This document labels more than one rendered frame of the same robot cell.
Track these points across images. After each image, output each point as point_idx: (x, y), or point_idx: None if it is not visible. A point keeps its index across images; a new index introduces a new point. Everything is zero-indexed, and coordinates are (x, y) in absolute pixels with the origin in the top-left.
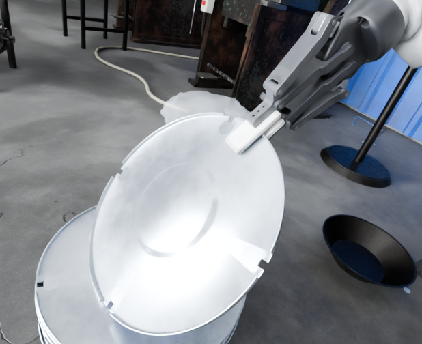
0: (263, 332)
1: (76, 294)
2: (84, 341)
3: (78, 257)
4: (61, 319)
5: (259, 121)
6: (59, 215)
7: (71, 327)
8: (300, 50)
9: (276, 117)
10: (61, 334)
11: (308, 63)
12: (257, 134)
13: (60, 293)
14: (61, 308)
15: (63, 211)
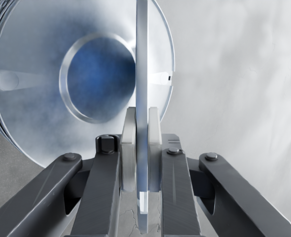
0: None
1: (154, 63)
2: (156, 24)
3: (149, 97)
4: (164, 46)
5: (166, 138)
6: (74, 217)
7: (160, 38)
8: None
9: (157, 138)
10: (165, 35)
11: (246, 214)
12: (157, 120)
13: (162, 67)
14: (162, 55)
15: (70, 222)
